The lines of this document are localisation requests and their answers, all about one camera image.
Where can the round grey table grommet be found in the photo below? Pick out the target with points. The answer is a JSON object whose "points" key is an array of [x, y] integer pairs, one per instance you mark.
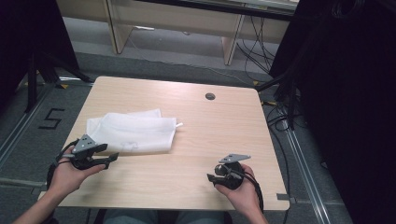
{"points": [[210, 96]]}

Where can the light wooden desk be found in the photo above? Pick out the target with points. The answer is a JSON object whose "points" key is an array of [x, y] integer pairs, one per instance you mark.
{"points": [[174, 21]]}

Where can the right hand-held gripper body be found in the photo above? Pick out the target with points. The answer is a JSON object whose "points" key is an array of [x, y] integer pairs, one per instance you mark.
{"points": [[230, 177]]}

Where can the person's right hand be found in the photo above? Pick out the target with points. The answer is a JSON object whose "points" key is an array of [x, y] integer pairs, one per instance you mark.
{"points": [[246, 196]]}

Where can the person's left hand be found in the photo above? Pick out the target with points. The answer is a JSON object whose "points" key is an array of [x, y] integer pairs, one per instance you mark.
{"points": [[67, 179]]}

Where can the black curtain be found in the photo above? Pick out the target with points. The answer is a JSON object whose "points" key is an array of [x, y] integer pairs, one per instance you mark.
{"points": [[28, 34], [348, 93]]}

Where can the grey tape strip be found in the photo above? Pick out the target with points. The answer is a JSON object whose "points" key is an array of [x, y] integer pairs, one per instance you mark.
{"points": [[282, 197], [39, 189]]}

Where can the white mesh laundry bag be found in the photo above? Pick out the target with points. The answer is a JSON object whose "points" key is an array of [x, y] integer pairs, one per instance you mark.
{"points": [[134, 133]]}

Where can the black metal stand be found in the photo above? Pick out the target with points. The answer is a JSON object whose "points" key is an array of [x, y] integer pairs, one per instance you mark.
{"points": [[32, 84], [291, 102]]}

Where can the metal floor rail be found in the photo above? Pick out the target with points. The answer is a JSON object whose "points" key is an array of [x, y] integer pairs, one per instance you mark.
{"points": [[306, 177], [21, 124]]}

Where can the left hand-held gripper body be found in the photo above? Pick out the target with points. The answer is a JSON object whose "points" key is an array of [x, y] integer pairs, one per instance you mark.
{"points": [[82, 155]]}

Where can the person's legs in jeans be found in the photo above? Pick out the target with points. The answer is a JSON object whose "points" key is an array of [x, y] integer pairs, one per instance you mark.
{"points": [[130, 217]]}

